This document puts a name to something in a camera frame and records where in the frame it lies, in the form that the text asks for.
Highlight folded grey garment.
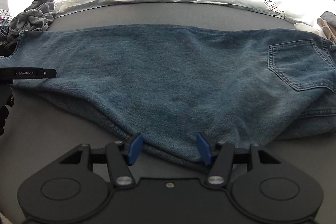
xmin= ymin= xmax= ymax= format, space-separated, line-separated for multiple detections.
xmin=321 ymin=11 xmax=336 ymax=28

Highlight crumpled grey garment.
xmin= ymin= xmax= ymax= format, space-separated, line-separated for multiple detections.
xmin=7 ymin=0 xmax=55 ymax=42

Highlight black garment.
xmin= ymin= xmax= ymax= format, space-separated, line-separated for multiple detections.
xmin=0 ymin=38 xmax=18 ymax=57

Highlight folded beige garment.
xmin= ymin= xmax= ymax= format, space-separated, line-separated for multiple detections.
xmin=317 ymin=18 xmax=336 ymax=44

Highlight blue plaid shirt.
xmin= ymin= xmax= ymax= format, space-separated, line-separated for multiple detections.
xmin=0 ymin=22 xmax=11 ymax=46

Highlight blue denim jeans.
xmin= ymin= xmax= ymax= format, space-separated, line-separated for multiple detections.
xmin=1 ymin=24 xmax=335 ymax=170

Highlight folded white garment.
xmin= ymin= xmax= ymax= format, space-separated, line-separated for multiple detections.
xmin=294 ymin=22 xmax=319 ymax=35

